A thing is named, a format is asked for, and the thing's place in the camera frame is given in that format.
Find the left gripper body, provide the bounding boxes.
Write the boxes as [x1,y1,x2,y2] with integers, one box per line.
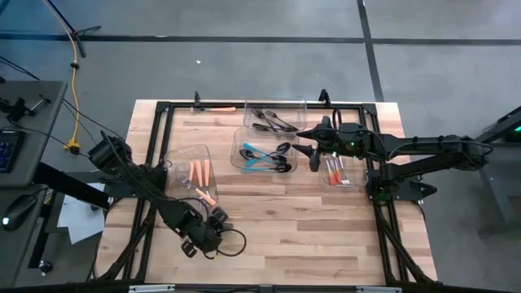
[181,221,224,258]

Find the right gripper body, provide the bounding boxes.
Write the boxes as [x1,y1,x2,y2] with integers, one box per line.
[309,124,357,173]

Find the black spoon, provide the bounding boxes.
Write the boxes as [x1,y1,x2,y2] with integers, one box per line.
[252,123,292,133]

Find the orange-handled silver knife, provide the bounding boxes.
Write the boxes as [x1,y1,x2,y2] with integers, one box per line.
[190,106,237,113]

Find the clear plastic bin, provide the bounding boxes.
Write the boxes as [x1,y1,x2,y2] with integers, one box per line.
[164,142,220,208]
[318,132,370,190]
[243,97,308,132]
[230,126,299,175]

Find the white paper sheets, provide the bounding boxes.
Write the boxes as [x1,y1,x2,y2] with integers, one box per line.
[56,181,110,245]

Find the grey metal cart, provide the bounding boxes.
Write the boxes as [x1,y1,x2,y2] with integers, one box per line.
[466,105,521,229]

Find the black computer mouse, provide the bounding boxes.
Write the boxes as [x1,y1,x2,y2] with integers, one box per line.
[2,194,38,232]

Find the black keyboard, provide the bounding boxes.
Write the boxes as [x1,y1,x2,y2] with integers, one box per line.
[0,129,26,174]

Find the black clamp tool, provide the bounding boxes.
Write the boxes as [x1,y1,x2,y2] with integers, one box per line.
[0,94,53,124]

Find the black tripod stand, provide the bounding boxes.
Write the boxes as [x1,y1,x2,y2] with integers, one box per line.
[43,0,103,59]

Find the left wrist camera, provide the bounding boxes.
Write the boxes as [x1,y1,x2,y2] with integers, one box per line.
[208,206,230,229]

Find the black metal table frame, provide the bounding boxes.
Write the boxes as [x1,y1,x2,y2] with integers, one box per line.
[91,98,439,293]

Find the silver bracket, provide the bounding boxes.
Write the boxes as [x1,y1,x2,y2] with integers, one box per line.
[128,284,176,293]
[357,286,403,293]

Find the yellow cable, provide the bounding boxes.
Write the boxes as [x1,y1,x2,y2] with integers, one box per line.
[40,0,81,155]

